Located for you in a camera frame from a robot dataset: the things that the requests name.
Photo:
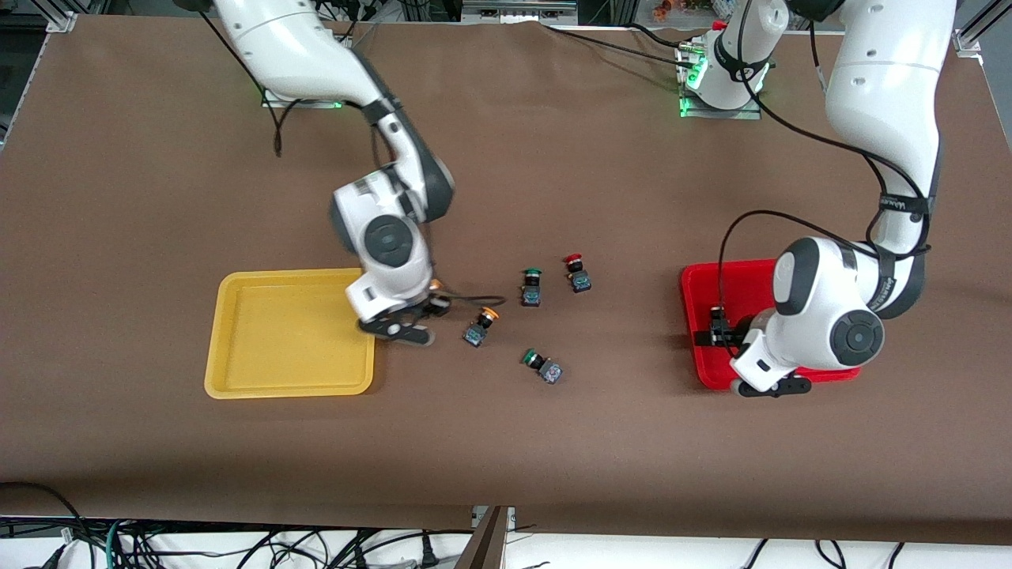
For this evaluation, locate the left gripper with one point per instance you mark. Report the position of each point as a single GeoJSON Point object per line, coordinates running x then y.
{"type": "Point", "coordinates": [732, 331]}

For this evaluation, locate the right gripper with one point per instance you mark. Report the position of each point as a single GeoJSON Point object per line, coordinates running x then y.
{"type": "Point", "coordinates": [428, 308]}

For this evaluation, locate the red push button switch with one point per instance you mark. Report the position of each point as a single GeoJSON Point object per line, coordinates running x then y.
{"type": "Point", "coordinates": [579, 274]}
{"type": "Point", "coordinates": [716, 318]}

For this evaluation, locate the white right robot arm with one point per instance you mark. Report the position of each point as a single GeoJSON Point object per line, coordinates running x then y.
{"type": "Point", "coordinates": [300, 55]}

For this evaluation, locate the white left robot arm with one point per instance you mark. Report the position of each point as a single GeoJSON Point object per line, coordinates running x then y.
{"type": "Point", "coordinates": [885, 95]}

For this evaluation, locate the red plastic tray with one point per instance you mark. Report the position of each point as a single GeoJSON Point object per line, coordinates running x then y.
{"type": "Point", "coordinates": [704, 316]}

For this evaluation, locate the yellow plastic tray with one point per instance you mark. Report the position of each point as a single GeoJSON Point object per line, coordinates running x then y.
{"type": "Point", "coordinates": [285, 340]}

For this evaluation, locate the brown table cover cloth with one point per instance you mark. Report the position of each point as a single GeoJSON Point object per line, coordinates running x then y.
{"type": "Point", "coordinates": [553, 158]}

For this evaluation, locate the brown table support strut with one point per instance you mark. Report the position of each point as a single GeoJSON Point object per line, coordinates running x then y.
{"type": "Point", "coordinates": [484, 545]}

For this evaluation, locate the black power plug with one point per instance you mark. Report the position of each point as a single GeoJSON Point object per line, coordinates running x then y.
{"type": "Point", "coordinates": [429, 552]}

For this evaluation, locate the grey metal box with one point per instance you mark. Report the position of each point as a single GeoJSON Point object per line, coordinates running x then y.
{"type": "Point", "coordinates": [518, 9]}

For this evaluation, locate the green push button switch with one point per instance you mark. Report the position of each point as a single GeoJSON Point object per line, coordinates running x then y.
{"type": "Point", "coordinates": [531, 288]}
{"type": "Point", "coordinates": [542, 366]}

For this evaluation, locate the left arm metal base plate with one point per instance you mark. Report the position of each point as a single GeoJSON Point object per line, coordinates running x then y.
{"type": "Point", "coordinates": [755, 111]}

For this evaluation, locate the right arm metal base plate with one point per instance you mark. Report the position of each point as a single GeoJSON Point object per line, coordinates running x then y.
{"type": "Point", "coordinates": [277, 99]}

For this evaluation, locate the aluminium frame profile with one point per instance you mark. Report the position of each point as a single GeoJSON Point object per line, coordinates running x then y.
{"type": "Point", "coordinates": [59, 16]}
{"type": "Point", "coordinates": [971, 35]}

